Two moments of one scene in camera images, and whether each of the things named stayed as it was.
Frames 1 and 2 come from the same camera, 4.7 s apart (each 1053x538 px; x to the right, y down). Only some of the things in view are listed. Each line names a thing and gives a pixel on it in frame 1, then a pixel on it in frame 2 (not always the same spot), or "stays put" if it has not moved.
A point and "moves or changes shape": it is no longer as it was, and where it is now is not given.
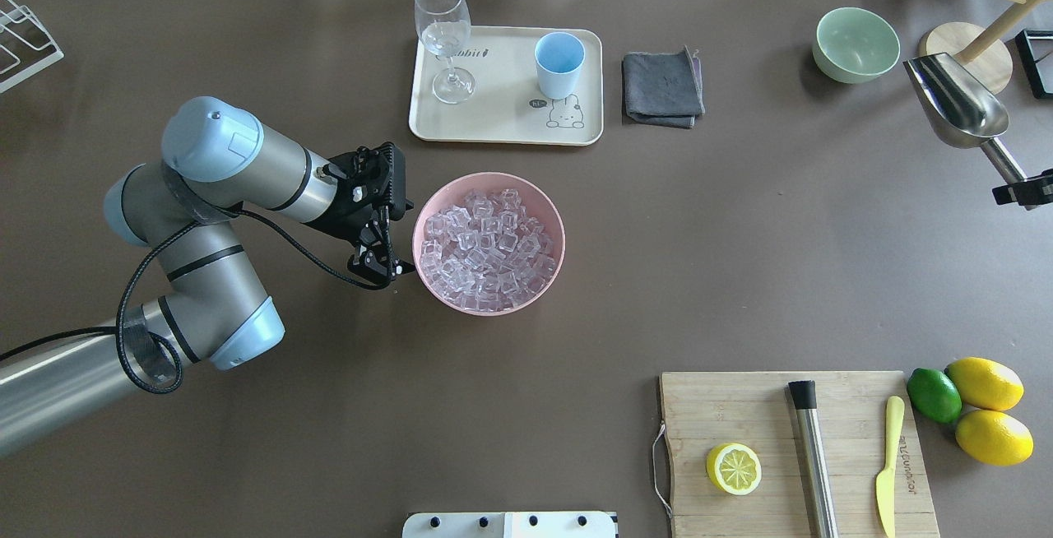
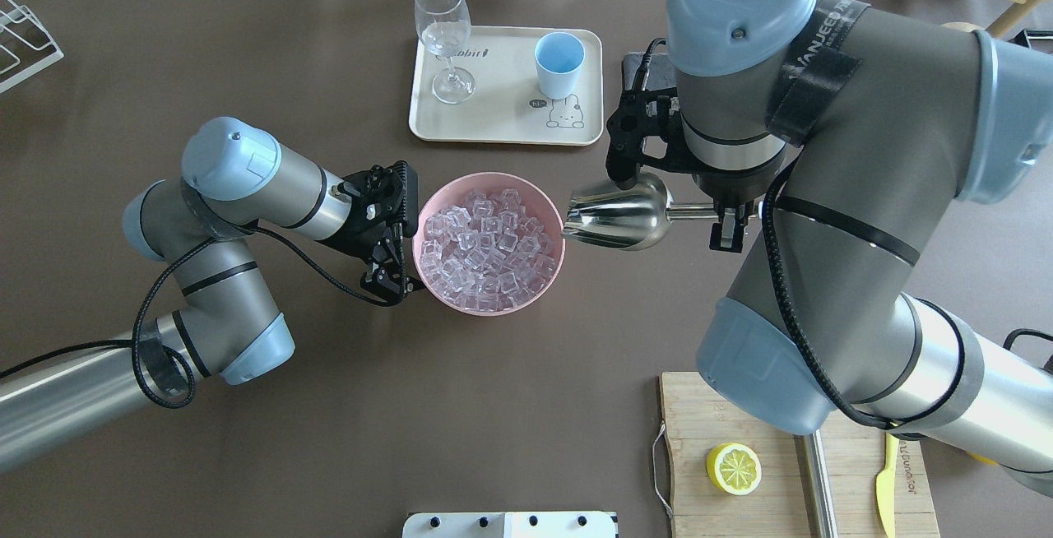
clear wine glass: (443, 23) stays put
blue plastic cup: (558, 57) stays put
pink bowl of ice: (488, 243) stays put
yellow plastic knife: (885, 482) stays put
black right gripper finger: (1029, 193) to (647, 127)
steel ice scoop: (957, 110) moves or changes shape
